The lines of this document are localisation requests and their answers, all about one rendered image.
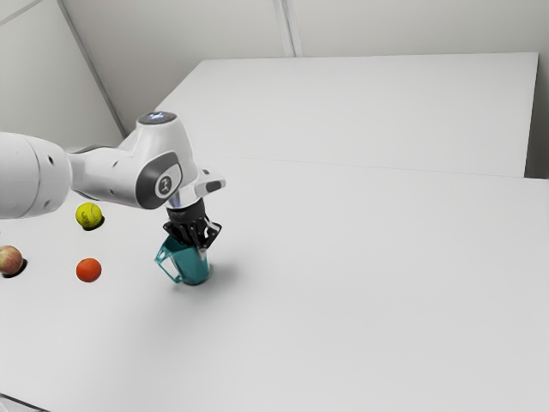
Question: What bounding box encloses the yellow tennis ball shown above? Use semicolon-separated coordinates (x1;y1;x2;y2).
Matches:
75;202;104;228

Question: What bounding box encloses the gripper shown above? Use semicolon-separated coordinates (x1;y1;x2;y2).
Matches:
161;202;223;264

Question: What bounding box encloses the orange fruit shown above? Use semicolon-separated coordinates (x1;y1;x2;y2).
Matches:
75;257;103;284

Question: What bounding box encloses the teal faceted mug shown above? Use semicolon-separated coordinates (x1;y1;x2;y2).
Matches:
154;234;212;286

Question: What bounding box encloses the red yellow apple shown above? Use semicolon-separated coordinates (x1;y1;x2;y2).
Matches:
0;245;24;276

